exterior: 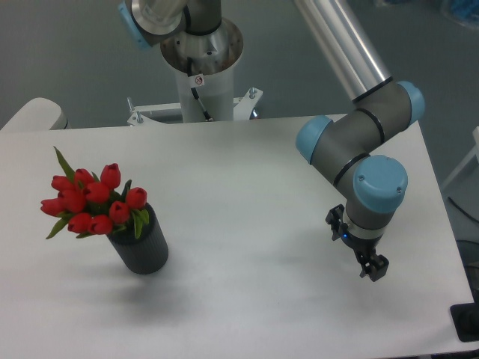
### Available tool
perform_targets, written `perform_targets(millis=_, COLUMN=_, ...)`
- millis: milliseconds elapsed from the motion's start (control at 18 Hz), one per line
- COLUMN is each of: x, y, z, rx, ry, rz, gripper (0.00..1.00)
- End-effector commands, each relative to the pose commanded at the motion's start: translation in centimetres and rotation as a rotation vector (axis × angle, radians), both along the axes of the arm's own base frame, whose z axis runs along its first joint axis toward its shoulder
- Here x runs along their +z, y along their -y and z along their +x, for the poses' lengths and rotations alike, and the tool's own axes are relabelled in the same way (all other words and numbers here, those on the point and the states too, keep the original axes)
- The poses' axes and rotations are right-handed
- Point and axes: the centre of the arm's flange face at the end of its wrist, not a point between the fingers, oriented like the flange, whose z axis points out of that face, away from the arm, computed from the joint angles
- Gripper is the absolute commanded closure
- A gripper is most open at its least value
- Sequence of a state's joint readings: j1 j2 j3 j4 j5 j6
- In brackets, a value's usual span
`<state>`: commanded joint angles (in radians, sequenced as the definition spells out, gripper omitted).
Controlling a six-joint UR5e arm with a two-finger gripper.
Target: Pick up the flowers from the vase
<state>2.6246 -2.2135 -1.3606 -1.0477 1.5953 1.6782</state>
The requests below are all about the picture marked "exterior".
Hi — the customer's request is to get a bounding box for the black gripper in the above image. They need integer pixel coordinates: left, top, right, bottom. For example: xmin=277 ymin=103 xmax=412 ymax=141
xmin=326 ymin=204 xmax=389 ymax=281

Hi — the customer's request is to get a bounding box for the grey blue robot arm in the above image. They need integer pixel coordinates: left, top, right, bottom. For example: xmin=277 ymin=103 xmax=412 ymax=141
xmin=118 ymin=1 xmax=425 ymax=280

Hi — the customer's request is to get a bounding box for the dark grey ribbed vase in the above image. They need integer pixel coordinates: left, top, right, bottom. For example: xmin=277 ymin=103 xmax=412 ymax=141
xmin=107 ymin=203 xmax=168 ymax=274

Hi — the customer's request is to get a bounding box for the black device at table edge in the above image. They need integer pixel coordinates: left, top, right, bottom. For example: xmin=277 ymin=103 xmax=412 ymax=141
xmin=450 ymin=303 xmax=478 ymax=343

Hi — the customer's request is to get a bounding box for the red tulip bouquet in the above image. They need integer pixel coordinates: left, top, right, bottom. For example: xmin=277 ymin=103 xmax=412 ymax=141
xmin=40 ymin=149 xmax=153 ymax=240

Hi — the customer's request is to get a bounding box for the white chair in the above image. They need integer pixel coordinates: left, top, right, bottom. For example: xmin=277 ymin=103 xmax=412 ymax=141
xmin=1 ymin=97 xmax=71 ymax=133

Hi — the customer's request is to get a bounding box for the black floor cable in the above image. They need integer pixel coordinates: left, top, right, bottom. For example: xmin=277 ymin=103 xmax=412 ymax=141
xmin=447 ymin=197 xmax=479 ymax=224

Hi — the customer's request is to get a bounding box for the white frame at right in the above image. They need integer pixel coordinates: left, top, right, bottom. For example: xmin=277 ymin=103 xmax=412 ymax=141
xmin=440 ymin=127 xmax=478 ymax=191

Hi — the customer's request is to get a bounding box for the black pedestal cable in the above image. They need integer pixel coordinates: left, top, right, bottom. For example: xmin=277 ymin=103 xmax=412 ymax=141
xmin=186 ymin=56 xmax=214 ymax=122

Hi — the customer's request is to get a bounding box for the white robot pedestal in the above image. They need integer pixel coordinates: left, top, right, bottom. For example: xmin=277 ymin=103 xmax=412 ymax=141
xmin=126 ymin=37 xmax=263 ymax=127

